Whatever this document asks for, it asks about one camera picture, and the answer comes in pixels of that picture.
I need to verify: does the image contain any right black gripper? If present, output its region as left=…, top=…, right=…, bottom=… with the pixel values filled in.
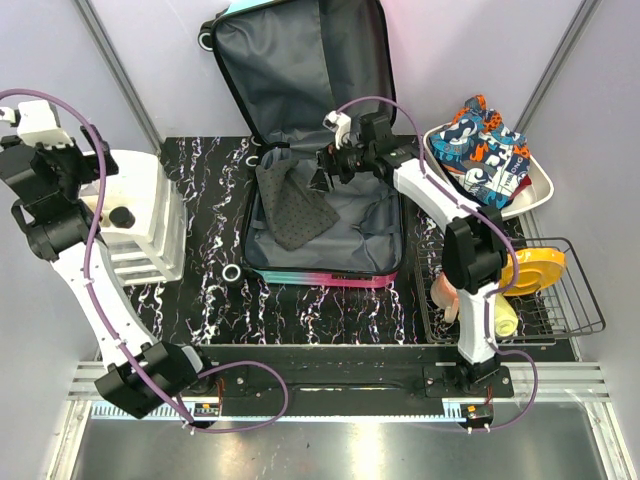
left=307, top=134, right=375, bottom=194

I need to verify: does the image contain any grey polka dot garment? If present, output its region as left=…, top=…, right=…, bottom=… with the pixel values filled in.
left=256, top=159, right=340, bottom=251

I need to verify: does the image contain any small black jar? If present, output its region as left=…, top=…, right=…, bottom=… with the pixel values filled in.
left=109, top=206, right=136, bottom=229

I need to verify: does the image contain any white drawer organizer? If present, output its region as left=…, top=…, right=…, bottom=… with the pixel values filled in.
left=100, top=150, right=187, bottom=286

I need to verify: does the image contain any pink and teal kids suitcase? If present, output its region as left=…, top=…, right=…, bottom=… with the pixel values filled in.
left=198, top=1, right=406, bottom=289

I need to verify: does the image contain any colourful patterned cloth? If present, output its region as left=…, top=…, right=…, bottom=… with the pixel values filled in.
left=428, top=94, right=531, bottom=209

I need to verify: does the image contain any bright red garment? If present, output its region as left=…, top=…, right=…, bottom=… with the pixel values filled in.
left=512, top=175, right=531, bottom=198

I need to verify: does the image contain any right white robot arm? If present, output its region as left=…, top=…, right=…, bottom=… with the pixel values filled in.
left=310, top=111, right=513, bottom=397

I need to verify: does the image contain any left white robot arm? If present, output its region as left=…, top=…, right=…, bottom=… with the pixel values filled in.
left=1, top=126, right=216, bottom=419

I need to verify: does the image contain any black marble pattern mat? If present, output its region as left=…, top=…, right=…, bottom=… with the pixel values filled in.
left=127, top=137, right=459, bottom=345

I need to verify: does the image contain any pink cup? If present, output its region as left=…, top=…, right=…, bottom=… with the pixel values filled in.
left=430, top=272, right=459, bottom=324

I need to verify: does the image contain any white plastic tray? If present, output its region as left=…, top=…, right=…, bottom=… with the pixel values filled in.
left=421, top=124, right=554, bottom=220

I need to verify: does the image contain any orange-yellow plate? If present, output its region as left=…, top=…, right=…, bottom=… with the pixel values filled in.
left=499, top=247, right=567, bottom=296

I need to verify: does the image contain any yellow-green mug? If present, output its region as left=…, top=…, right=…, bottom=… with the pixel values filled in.
left=494, top=294, right=519, bottom=338

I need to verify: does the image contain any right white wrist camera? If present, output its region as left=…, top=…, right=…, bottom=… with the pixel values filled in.
left=323, top=110, right=352, bottom=149

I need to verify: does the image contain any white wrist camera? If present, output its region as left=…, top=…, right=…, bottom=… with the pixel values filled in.
left=1, top=100, right=73, bottom=150
left=323, top=110, right=352, bottom=149

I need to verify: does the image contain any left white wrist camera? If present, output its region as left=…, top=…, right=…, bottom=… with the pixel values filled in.
left=1, top=100, right=73, bottom=150

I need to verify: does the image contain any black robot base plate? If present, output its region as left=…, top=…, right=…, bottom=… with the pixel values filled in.
left=197, top=345, right=514, bottom=399

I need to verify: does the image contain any black wire dish rack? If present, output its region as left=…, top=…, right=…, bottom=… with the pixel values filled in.
left=414, top=236, right=606, bottom=346

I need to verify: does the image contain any aluminium rail frame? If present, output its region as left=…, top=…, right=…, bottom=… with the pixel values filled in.
left=64, top=361, right=613, bottom=421

